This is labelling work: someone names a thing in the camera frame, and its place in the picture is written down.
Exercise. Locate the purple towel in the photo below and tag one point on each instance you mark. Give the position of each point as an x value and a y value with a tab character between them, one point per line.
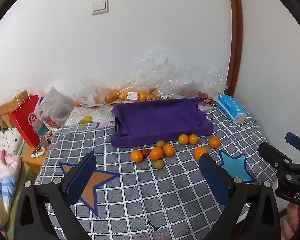
160	120

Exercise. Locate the cluster of small bottles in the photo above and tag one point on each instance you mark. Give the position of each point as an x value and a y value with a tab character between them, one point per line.
46	140

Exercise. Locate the small white tube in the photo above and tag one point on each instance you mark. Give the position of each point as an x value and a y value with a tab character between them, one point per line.
37	154

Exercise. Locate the blue tissue pack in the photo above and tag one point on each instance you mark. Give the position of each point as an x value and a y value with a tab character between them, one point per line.
230	106

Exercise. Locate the small mandarin orange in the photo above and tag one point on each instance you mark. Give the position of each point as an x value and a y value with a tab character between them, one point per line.
136	155

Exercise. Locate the white fruit-printed sheet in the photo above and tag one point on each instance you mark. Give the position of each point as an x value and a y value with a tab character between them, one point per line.
100	116

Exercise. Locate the small black tool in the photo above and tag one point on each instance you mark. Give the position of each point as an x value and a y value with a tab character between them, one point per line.
153	227

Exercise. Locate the white dotted pillow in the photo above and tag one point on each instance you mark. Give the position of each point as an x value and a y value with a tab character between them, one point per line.
8	140

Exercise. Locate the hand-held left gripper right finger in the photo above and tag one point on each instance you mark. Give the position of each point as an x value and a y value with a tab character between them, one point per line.
216	180

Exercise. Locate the brown wooden door frame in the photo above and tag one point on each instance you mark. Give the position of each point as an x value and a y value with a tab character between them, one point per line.
236	30

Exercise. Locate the white light switch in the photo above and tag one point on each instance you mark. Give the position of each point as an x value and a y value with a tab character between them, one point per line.
100	7

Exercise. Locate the red paper bag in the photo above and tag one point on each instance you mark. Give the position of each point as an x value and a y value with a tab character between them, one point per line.
23	122

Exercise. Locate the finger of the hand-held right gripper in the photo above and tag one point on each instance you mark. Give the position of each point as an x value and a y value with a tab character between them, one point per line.
272	153
296	141

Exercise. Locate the pastel printed quilt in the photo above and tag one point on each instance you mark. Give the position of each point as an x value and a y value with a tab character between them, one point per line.
2	185

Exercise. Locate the wooden nightstand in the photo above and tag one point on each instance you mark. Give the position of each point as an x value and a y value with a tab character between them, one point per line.
32	162

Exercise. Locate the yellow-green round fruit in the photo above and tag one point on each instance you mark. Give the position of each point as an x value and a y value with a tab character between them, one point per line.
158	163
160	144

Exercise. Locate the pack of yellow-green fruits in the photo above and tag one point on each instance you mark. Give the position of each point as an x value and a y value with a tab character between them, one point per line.
162	95

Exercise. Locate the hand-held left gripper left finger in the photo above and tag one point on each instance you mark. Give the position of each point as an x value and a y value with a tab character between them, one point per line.
81	177

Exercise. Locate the crumpled clear plastic bag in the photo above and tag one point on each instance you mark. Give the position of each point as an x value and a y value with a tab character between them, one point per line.
190	75

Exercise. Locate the bag of red cherry tomatoes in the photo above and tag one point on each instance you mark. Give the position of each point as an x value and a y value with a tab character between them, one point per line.
202	94

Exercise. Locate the green bed sheet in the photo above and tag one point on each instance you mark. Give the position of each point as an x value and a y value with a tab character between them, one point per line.
22	177

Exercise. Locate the clear bag of oranges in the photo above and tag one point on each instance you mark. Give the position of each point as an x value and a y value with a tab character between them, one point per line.
95	95

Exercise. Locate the grey-white plastic bag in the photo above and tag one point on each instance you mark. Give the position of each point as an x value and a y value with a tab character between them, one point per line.
56	105

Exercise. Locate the grey checked blanket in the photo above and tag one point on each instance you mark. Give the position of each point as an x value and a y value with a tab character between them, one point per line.
152	192

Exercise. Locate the person's right hand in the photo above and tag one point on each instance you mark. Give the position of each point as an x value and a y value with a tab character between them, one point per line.
288	227

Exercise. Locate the labelled pack of small oranges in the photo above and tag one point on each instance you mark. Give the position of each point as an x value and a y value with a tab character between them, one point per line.
140	95

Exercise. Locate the red cherry tomato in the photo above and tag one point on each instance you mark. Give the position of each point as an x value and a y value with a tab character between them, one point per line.
145	152

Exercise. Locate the wooden headboard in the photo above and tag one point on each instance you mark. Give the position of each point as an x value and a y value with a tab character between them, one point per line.
2	110

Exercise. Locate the black eyeglasses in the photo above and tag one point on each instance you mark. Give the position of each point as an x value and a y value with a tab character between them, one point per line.
210	101

